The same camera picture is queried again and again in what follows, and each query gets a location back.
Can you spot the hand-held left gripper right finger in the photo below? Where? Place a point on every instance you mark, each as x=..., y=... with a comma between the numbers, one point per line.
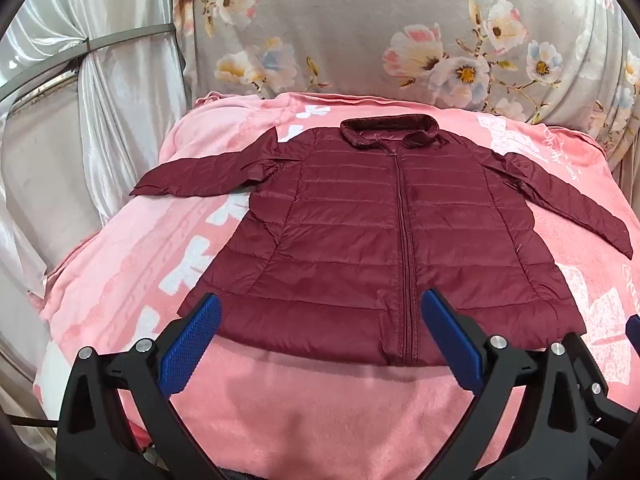
x=450, y=340

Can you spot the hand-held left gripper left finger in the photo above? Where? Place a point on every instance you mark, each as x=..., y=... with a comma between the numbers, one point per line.
x=192, y=342

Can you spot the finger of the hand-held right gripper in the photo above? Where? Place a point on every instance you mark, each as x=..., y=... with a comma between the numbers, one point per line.
x=602, y=397

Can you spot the grey metal rail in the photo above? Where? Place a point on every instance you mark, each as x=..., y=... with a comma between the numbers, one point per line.
x=125, y=37

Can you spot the grey floral bed sheet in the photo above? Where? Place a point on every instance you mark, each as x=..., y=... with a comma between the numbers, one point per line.
x=360, y=35

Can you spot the pink blanket with white bows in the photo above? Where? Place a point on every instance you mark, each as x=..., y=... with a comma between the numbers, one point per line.
x=310, y=410

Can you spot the white satin curtain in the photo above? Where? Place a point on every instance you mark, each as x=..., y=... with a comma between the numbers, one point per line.
x=130, y=90

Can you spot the maroon down jacket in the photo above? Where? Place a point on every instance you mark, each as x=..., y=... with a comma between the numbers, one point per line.
x=350, y=240

